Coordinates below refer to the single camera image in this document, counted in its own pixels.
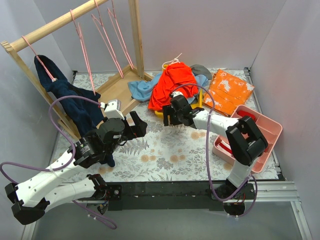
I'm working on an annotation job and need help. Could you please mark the orange worn folded cloth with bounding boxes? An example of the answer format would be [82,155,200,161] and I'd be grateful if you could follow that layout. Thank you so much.
[203,69,254,117]

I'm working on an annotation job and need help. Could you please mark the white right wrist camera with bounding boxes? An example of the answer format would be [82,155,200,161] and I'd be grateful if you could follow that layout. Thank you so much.
[170,91,184,98]

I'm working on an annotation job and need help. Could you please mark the grey garment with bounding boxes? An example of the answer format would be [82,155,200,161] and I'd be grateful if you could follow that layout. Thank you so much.
[190,64,213,80]

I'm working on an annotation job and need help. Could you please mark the red white cloth in organizer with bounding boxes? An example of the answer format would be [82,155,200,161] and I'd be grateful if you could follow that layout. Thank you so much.
[216,140,233,157]

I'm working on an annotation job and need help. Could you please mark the pink compartment organizer box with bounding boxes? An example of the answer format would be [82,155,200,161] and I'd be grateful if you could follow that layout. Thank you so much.
[212,105,283,174]

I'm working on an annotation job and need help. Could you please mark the navy blue garment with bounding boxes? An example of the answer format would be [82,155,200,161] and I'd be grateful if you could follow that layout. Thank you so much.
[34,54,116,168]

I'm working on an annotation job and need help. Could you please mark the yellow plastic tray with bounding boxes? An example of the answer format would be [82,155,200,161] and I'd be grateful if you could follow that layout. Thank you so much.
[154,89,203,118]

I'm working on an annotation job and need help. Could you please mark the wooden clothes rack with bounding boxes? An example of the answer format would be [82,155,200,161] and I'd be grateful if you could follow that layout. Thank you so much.
[0,0,159,141]

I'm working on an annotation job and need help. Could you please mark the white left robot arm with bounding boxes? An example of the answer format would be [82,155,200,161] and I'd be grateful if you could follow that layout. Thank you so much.
[5,111,148,225]

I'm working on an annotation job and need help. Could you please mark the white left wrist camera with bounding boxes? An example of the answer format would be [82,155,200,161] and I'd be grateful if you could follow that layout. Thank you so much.
[103,99,125,120]

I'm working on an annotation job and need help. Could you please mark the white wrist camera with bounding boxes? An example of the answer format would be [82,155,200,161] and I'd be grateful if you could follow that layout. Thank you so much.
[170,91,184,98]
[103,99,125,120]

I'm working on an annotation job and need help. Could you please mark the pink hanger with navy garment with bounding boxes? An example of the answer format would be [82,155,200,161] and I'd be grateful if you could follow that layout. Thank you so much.
[21,35,57,82]

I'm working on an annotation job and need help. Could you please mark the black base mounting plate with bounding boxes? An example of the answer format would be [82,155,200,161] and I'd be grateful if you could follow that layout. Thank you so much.
[86,181,258,216]

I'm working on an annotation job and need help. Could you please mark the orange mesh shorts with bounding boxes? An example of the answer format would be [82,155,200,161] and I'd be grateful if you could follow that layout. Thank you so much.
[148,62,197,111]

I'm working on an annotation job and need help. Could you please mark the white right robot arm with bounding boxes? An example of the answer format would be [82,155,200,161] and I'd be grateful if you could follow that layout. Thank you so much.
[162,94,268,199]

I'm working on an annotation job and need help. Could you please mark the light blue shorts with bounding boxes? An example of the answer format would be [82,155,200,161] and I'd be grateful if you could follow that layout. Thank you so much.
[127,72,209,104]

